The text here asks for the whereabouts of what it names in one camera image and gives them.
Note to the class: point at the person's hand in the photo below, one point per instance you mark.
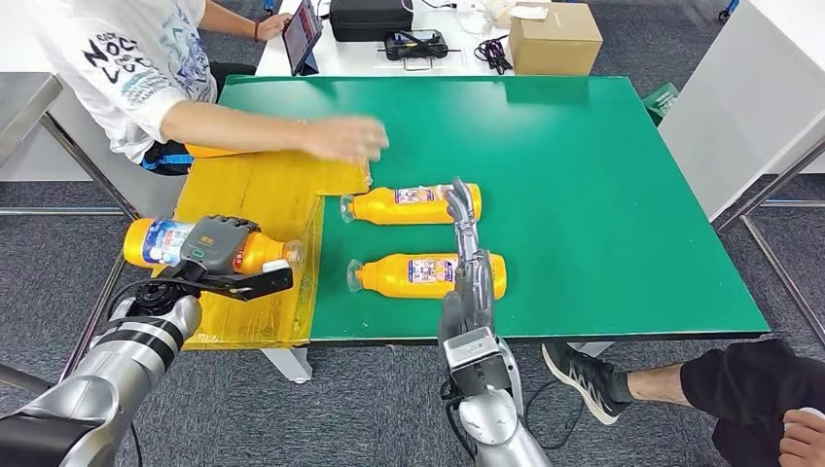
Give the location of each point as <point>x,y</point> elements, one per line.
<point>806,441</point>

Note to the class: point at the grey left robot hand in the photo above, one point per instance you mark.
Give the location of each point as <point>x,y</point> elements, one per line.
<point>216,245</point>

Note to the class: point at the person's right hand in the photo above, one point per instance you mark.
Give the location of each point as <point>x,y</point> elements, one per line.
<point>345,138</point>

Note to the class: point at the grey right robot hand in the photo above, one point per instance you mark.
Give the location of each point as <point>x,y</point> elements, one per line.
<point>476,290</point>

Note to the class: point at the person's left hand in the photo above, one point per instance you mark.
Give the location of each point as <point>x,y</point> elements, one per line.
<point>274,27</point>

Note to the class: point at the orange detergent bottle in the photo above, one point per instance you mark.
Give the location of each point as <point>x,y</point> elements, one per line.
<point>399,281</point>
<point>261,250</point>
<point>387,211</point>
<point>206,153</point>

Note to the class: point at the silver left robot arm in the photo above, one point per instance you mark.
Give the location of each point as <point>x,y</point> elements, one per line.
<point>129,354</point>

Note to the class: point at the blue caster leg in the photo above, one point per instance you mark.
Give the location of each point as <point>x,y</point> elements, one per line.
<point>730,8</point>
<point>269,5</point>

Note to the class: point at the black tablet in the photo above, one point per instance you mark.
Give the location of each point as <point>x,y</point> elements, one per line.
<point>301,32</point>

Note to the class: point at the yellow taped cardboard board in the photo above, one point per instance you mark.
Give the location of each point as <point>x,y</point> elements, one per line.
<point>271,193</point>

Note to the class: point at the person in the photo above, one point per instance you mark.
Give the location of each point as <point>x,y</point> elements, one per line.
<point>142,77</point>
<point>747,387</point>

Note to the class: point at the white desk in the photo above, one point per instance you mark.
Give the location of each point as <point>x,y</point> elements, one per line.
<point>358,58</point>

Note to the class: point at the white bench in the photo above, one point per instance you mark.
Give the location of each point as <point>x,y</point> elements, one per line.
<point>148,193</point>

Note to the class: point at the black carrying case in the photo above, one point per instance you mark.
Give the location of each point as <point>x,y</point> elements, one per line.
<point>370,19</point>

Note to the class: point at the black handheld controller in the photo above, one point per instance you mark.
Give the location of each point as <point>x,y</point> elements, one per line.
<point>416,45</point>

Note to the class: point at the white table leg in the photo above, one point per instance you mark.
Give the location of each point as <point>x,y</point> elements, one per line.
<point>288,367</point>
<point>593,350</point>

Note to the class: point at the clear plastic bag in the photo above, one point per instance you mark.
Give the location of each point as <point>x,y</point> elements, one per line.
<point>474,18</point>

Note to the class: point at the white paper sheet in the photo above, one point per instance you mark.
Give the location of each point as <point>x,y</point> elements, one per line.
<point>528,11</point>

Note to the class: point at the brown cardboard box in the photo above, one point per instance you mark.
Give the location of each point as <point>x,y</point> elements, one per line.
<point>554,44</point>

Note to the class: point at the green bag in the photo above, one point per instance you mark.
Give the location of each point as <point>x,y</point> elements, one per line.
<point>662,102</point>

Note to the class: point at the white side table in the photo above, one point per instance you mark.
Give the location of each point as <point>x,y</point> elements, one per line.
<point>738,106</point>

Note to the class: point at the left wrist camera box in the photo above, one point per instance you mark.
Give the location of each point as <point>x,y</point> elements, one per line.
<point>258,283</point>

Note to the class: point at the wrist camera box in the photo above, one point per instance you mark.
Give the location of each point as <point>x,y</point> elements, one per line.
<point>258,283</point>
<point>477,370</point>

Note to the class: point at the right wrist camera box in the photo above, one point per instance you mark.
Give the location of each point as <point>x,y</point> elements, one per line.
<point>477,370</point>

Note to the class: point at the steel frame table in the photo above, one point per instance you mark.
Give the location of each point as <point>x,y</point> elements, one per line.
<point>19,106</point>

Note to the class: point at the steel table frame legs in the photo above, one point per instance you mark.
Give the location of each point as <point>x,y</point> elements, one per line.
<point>770,188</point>

